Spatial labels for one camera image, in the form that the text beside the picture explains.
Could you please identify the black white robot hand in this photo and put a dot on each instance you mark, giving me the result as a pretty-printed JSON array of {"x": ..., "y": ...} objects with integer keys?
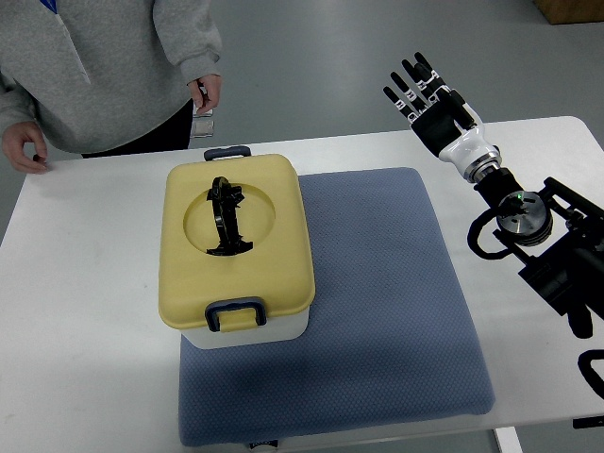
[{"x": 443, "y": 121}]

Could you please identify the person's left hand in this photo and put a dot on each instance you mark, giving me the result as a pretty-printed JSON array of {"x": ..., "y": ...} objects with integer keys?
[{"x": 206, "y": 90}]

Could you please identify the person's right hand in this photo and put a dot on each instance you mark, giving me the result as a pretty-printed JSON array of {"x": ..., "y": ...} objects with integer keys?
[{"x": 25, "y": 148}]

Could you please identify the black lid handle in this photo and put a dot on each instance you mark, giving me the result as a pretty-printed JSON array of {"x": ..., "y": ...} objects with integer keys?
[{"x": 225, "y": 199}]

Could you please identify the yellow box lid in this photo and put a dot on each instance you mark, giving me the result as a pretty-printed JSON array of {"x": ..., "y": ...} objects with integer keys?
[{"x": 229, "y": 293}]

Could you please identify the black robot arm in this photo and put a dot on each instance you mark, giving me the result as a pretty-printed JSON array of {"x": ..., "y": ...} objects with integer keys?
[{"x": 556, "y": 233}]

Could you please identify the brown cardboard box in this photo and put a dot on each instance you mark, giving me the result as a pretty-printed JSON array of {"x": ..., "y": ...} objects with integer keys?
[{"x": 570, "y": 12}]

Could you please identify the white storage box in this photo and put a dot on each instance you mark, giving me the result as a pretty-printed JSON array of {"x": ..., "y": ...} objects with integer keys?
[{"x": 277, "y": 329}]

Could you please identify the upper metal floor plate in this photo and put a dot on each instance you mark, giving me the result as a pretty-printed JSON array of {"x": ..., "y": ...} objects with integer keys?
[{"x": 199, "y": 111}]

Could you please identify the metal floor plate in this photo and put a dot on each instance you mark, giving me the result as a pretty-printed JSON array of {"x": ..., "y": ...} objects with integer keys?
[
  {"x": 199, "y": 111},
  {"x": 202, "y": 128}
]

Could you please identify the lower metal floor plate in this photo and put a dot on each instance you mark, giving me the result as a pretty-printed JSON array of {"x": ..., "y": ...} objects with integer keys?
[{"x": 202, "y": 128}]

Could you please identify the person in grey sweater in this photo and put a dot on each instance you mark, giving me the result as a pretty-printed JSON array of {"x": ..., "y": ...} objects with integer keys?
[{"x": 97, "y": 75}]

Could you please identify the blue padded mat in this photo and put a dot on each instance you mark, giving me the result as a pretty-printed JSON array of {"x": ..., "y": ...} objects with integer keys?
[{"x": 390, "y": 338}]

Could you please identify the white table leg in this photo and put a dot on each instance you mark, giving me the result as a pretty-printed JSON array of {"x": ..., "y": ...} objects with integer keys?
[{"x": 507, "y": 440}]

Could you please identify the black table bracket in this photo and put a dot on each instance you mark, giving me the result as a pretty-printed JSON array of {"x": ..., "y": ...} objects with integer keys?
[{"x": 588, "y": 422}]

